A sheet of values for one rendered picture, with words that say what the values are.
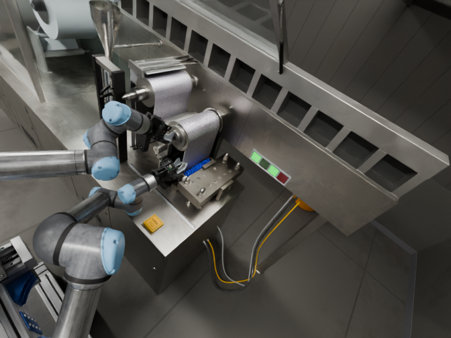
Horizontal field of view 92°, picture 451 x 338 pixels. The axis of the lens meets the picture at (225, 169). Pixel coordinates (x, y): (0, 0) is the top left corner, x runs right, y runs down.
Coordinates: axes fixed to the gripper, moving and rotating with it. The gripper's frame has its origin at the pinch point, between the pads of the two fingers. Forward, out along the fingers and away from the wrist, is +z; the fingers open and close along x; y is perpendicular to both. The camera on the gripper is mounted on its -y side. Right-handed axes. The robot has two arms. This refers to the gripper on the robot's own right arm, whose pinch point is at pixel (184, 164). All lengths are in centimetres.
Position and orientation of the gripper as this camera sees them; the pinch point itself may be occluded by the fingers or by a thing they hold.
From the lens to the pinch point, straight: 116.1
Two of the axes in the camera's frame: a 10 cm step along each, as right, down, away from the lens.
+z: 6.1, -4.3, 6.6
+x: -7.4, -6.2, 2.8
